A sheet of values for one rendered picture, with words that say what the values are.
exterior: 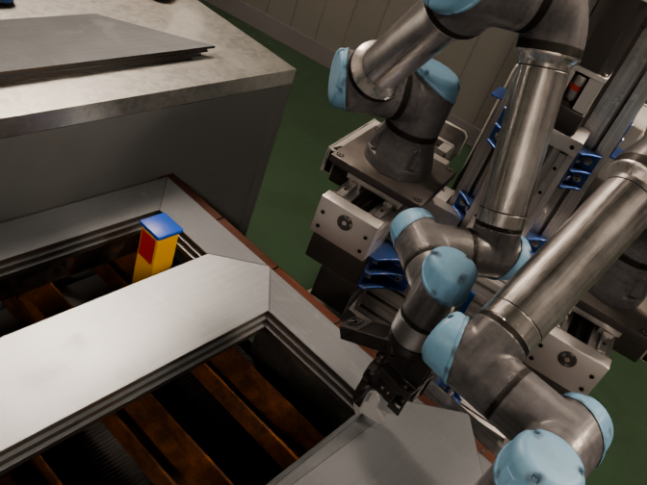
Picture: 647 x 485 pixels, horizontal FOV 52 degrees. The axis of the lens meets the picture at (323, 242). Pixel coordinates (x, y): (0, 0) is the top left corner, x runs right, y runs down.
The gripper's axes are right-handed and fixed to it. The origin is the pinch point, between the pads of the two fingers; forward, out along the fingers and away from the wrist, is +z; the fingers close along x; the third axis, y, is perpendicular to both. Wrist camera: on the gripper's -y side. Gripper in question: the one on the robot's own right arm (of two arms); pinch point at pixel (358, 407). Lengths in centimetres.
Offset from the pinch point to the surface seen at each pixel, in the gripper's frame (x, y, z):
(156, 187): 7, -66, 1
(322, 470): -13.7, 3.9, 0.7
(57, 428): -40.3, -25.1, 2.0
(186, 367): -17.0, -24.4, 3.1
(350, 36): 280, -210, 61
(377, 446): -2.8, 6.9, 0.7
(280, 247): 112, -98, 86
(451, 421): 13.1, 11.9, 0.6
